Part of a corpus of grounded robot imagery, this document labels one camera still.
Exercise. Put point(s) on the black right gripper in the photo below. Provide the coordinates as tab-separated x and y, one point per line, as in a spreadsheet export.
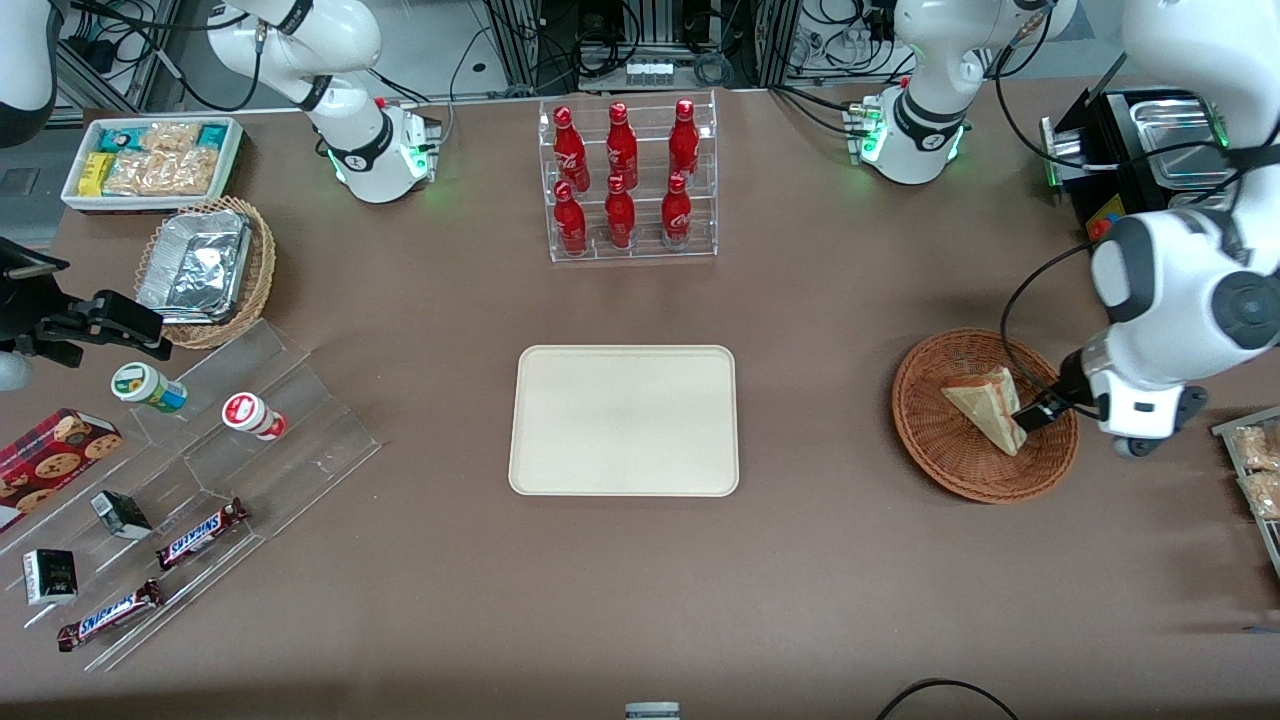
30	318

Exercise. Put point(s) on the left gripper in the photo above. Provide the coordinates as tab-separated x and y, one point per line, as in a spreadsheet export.
1071	383

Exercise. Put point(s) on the triangle sandwich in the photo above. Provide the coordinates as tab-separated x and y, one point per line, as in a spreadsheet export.
985	405

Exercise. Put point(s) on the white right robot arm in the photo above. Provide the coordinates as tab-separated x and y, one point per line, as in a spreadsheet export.
350	150

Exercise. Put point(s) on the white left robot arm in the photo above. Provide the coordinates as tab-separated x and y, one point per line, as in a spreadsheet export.
1170	290

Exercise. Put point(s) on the brown wicker basket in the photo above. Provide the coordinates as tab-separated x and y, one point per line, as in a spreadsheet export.
960	475

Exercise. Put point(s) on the light wicker basket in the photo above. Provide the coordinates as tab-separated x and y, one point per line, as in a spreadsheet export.
262	270

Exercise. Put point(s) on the metal snack tray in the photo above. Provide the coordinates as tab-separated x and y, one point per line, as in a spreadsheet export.
1265	545

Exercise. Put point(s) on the beige plastic tray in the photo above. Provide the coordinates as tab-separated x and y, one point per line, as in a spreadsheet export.
590	420

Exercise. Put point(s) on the green white yogurt cup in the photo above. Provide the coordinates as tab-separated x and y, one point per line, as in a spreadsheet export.
145	386

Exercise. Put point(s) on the aluminium foil container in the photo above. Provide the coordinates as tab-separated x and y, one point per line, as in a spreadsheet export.
195	265

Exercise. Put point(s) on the white rectangular snack bin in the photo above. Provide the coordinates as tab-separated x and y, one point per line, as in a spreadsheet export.
150	203

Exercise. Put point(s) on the red white yogurt cup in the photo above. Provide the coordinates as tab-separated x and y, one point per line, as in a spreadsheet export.
250	414

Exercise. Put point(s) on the clear cracker packet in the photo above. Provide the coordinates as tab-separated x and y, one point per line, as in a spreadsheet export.
190	172
170	136
135	173

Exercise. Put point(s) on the yellow snack packet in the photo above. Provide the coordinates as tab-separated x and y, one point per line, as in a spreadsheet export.
96	174

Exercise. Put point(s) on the red cookie box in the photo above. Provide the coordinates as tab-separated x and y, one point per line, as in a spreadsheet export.
50	462

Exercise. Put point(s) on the small black box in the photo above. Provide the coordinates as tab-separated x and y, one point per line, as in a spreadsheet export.
50	577
120	514

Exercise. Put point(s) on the teal snack packet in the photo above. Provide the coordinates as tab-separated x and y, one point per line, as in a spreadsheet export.
213	135
118	138

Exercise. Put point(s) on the clear pastry packet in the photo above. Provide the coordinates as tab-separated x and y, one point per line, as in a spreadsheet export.
1258	448
1265	495

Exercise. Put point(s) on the brown Snickers bar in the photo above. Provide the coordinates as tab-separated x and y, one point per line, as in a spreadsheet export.
110	615
200	534

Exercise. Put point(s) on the clear acrylic stepped display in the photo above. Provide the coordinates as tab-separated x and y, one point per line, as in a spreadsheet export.
300	470

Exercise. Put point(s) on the black food warmer machine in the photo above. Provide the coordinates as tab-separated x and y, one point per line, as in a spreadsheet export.
1110	150

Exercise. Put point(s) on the steel food pan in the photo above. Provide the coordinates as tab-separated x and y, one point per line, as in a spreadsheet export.
1175	130

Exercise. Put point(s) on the red cola bottle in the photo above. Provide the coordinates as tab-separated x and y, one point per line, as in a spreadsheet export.
677	213
569	150
620	217
621	148
570	222
684	142

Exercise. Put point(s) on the clear acrylic bottle rack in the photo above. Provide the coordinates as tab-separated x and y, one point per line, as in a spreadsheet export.
650	255

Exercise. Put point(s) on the grey white device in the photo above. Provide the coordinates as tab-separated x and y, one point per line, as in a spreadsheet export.
652	712

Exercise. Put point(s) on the white power strip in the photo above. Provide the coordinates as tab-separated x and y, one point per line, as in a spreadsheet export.
648	72

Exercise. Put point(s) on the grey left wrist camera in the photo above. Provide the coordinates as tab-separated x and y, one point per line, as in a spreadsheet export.
1160	448

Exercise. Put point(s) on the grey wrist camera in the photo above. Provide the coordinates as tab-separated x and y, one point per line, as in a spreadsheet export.
12	372
1160	448

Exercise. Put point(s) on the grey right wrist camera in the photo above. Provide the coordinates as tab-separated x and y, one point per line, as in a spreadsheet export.
12	372

